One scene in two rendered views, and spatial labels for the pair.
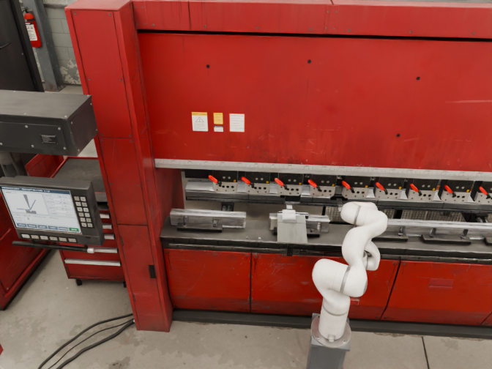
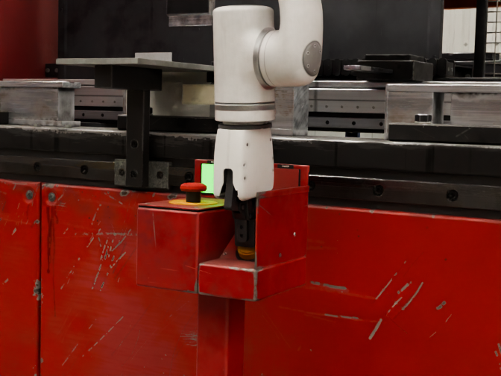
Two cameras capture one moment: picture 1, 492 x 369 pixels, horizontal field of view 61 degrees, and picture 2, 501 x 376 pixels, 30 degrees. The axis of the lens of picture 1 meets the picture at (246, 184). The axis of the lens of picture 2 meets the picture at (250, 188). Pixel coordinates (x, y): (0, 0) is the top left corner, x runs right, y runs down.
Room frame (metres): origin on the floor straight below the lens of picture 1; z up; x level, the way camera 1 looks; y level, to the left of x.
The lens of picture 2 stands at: (0.58, -1.25, 0.92)
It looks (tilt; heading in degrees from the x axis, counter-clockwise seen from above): 5 degrees down; 27
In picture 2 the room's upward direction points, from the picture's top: 2 degrees clockwise
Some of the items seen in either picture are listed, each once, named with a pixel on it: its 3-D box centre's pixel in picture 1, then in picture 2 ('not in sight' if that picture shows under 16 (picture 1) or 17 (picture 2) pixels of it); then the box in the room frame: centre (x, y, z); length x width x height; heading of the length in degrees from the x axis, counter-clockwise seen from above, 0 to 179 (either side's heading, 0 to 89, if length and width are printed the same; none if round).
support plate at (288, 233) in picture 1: (291, 228); (142, 65); (2.01, -0.29, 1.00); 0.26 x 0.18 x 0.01; 177
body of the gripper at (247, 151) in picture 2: not in sight; (245, 157); (1.74, -0.64, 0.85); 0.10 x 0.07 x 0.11; 179
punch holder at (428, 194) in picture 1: (421, 186); not in sight; (2.11, -1.07, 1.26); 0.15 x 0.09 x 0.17; 87
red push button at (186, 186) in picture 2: not in sight; (193, 195); (1.76, -0.55, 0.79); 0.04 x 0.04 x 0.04
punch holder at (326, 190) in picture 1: (322, 181); not in sight; (2.14, -0.47, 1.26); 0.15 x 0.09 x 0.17; 87
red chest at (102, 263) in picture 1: (99, 225); not in sight; (2.59, 1.18, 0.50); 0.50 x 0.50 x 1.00; 87
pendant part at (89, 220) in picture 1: (56, 208); not in sight; (1.65, 0.94, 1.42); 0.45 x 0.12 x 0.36; 83
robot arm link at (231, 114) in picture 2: not in sight; (245, 113); (1.74, -0.64, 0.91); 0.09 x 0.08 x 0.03; 179
